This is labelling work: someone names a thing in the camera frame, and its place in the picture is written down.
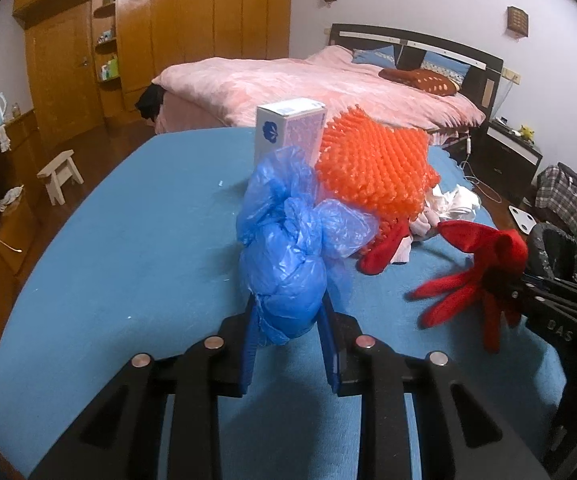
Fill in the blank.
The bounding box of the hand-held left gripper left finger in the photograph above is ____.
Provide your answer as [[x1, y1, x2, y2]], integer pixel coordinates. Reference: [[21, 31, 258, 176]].
[[28, 295, 264, 480]]

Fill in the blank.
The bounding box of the black cloth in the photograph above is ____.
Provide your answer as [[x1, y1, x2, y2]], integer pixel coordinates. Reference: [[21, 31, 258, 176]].
[[135, 84, 168, 123]]

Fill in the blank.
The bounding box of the pink sock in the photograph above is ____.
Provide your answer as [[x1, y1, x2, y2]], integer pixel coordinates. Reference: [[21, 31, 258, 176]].
[[393, 209, 440, 265]]

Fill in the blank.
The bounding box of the orange ridged foam mat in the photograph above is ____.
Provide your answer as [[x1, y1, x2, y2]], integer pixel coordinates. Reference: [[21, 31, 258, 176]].
[[315, 104, 440, 221]]

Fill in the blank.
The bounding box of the trash bin with black bag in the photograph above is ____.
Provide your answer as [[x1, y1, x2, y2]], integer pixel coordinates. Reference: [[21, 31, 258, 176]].
[[525, 221, 577, 292]]

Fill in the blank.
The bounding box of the white cardboard box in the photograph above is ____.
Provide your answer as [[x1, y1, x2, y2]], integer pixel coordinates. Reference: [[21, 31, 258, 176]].
[[254, 100, 328, 168]]

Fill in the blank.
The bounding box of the bed with pink cover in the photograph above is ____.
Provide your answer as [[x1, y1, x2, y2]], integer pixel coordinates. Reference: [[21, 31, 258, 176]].
[[151, 45, 487, 133]]

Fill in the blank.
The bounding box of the white bathroom scale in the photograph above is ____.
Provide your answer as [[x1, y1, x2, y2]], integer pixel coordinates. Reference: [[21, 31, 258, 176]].
[[507, 205, 539, 233]]

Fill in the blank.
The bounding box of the red glove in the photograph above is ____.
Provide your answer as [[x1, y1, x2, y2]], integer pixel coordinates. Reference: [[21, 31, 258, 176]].
[[403, 220, 529, 353]]

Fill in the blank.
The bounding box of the blue pillow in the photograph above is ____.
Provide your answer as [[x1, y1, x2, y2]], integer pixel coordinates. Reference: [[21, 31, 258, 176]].
[[421, 51, 471, 83], [353, 46, 397, 67]]

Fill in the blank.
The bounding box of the white charger cable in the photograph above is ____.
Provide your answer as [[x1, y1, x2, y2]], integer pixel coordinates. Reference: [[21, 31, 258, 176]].
[[461, 135, 507, 202]]

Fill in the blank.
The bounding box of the white tissue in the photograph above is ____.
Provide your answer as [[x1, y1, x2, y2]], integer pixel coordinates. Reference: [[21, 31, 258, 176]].
[[429, 184, 482, 225]]

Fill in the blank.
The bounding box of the white wooden stool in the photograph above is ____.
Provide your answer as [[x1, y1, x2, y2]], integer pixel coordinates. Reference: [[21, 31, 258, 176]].
[[37, 150, 84, 206]]

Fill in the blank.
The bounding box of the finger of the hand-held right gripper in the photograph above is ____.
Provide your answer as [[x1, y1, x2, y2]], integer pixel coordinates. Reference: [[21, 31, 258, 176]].
[[506, 272, 577, 315]]

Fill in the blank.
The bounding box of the brown dotted cushion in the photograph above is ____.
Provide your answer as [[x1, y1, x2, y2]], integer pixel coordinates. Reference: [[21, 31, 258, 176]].
[[379, 67, 462, 97]]

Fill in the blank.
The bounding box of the white rag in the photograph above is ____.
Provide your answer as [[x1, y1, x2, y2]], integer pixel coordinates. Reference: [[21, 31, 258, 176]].
[[0, 186, 24, 212]]

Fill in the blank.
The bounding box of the wooden wardrobe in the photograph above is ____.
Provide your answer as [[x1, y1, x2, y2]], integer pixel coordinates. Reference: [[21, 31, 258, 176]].
[[12, 0, 294, 137]]

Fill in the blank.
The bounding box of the dark wooden bed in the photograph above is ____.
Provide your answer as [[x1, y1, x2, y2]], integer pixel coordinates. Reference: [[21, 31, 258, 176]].
[[329, 23, 504, 121]]

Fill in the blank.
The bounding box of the red cloth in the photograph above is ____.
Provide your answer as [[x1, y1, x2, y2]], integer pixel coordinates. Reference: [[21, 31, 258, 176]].
[[359, 212, 412, 276]]

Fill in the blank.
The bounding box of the blue plastic bag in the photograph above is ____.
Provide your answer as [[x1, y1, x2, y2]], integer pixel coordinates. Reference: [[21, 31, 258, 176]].
[[236, 146, 380, 346]]

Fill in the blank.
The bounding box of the dark nightstand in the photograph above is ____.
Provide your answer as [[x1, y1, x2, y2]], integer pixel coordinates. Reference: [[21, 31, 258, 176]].
[[469, 119, 544, 206]]

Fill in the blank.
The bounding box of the plaid clothing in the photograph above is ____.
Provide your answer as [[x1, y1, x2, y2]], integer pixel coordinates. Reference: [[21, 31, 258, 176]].
[[535, 164, 577, 238]]

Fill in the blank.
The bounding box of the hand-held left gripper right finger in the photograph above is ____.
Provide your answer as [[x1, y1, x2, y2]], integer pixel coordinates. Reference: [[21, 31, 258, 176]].
[[319, 292, 552, 480]]

